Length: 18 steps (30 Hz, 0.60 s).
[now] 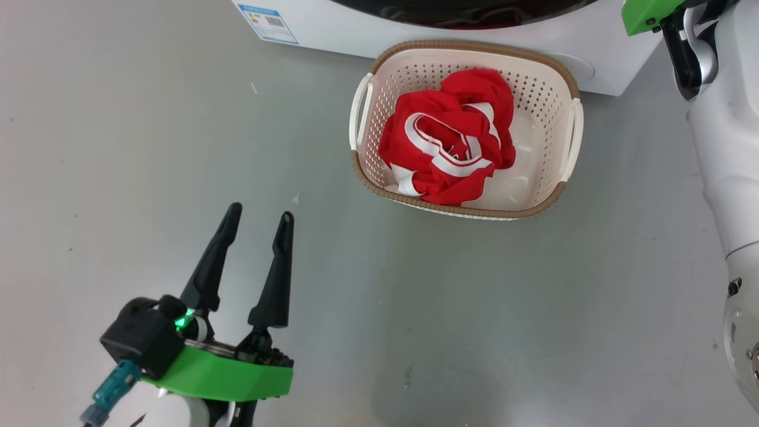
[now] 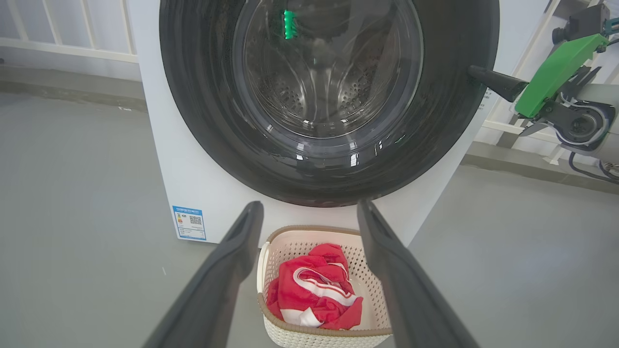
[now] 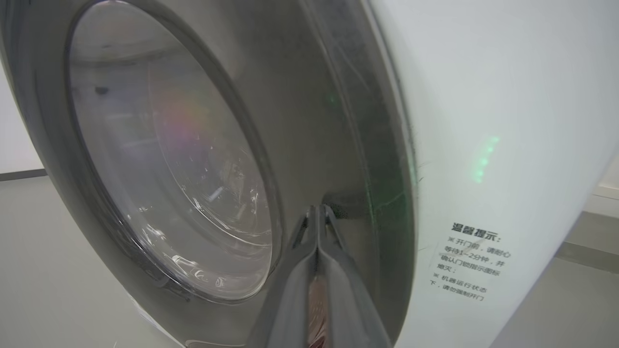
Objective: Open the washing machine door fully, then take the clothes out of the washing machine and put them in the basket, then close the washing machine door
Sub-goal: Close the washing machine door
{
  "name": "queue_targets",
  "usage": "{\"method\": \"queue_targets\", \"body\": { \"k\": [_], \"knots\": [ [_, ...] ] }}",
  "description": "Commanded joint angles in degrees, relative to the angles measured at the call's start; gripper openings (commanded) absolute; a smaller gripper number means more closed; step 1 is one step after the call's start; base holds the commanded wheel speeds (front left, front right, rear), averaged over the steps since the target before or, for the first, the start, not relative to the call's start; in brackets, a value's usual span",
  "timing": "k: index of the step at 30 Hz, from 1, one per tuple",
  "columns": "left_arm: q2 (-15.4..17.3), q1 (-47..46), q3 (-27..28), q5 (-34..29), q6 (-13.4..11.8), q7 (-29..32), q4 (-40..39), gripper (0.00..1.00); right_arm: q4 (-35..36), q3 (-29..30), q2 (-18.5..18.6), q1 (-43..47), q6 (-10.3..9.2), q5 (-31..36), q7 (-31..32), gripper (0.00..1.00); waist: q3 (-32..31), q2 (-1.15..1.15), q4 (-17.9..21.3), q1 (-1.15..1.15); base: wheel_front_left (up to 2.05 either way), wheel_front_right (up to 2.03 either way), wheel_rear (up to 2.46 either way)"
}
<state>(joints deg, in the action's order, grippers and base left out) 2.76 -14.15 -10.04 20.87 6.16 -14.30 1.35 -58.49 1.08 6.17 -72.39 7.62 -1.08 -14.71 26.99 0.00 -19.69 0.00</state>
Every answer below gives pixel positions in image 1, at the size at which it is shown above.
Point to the white front-load washing machine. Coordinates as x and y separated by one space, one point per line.
533 35

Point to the round glass washer door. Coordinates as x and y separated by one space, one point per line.
474 12

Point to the cream laundry basket brown rim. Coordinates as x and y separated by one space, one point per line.
539 107

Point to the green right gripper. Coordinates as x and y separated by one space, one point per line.
646 12

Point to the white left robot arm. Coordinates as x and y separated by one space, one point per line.
178 414

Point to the blue energy label sticker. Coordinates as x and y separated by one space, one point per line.
267 22

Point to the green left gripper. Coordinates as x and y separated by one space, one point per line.
225 376

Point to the red and white garment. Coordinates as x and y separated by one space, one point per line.
445 112

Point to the round drain filter cover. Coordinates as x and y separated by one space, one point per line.
578 65

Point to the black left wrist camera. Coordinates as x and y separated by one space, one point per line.
142 338

